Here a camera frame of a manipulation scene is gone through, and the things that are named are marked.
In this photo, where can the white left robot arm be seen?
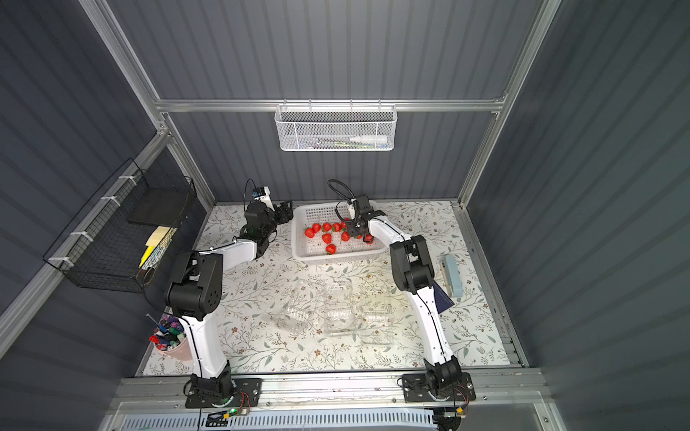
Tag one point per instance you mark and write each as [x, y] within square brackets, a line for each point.
[196, 282]

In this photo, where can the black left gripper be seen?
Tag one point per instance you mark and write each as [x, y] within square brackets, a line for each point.
[278, 214]

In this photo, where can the black wire wall basket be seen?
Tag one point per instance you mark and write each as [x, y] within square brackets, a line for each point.
[104, 250]

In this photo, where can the white marker in basket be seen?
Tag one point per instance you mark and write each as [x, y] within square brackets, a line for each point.
[369, 140]

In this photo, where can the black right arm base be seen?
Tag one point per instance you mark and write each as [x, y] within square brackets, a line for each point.
[418, 388]

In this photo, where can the pink pen cup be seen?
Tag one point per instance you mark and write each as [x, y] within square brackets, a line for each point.
[170, 338]

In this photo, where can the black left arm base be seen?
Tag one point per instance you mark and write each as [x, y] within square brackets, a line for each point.
[222, 392]

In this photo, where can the white wire wall basket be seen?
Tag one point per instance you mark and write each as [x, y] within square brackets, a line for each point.
[313, 130]

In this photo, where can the white perforated plastic basket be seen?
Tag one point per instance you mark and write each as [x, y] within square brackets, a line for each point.
[312, 250]

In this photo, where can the dark blue book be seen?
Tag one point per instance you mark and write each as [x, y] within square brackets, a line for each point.
[442, 300]

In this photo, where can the clear plastic clamshell container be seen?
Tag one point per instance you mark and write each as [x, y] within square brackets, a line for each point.
[360, 313]

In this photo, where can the yellow sticky notes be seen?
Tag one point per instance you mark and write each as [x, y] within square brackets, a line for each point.
[152, 242]

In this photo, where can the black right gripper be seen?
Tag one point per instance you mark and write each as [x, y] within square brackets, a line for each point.
[358, 222]

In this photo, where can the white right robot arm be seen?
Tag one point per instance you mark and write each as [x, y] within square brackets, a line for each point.
[414, 275]

